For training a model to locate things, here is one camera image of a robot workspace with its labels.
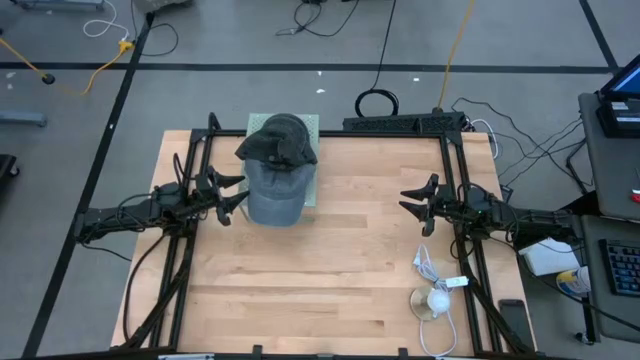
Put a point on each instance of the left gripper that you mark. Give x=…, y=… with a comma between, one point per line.
x=205, y=197

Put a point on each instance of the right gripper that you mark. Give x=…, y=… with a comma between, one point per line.
x=450, y=205

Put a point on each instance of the grey garment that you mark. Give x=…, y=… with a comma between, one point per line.
x=277, y=200

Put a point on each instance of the dark green garment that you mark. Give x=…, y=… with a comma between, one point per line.
x=285, y=135

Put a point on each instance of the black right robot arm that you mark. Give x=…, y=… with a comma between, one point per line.
x=530, y=220

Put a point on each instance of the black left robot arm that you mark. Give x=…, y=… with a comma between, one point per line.
x=110, y=220

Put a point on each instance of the black perforated box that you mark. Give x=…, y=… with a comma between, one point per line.
x=400, y=122

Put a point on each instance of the white bulb lamp brass base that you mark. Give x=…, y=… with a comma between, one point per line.
x=439, y=300

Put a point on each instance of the pale green perforated metal shelf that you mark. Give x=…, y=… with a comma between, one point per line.
x=312, y=122

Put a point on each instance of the white cardboard box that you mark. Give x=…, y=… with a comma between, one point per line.
x=550, y=260

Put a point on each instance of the black smartphone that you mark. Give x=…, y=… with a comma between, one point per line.
x=515, y=320

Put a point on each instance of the yellow blue white canister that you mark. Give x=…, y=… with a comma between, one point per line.
x=575, y=281

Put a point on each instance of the grey desk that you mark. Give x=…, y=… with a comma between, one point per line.
x=615, y=315
x=610, y=165

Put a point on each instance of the grey fabric bundle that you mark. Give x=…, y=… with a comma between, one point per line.
x=160, y=4

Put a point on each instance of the black keyboard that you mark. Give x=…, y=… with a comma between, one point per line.
x=622, y=267

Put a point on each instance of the black caster wheel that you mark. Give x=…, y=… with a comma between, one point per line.
x=582, y=337

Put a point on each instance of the black round floor plug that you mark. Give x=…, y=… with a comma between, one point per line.
x=48, y=78

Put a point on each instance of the black laptop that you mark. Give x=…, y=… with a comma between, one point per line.
x=620, y=117

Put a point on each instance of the grey metal stand foot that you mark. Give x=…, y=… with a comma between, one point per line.
x=22, y=119
x=60, y=4

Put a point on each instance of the black chair base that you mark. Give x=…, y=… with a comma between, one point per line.
x=6, y=165

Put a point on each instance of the black aluminium table frame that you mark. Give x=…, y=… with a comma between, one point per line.
x=380, y=133

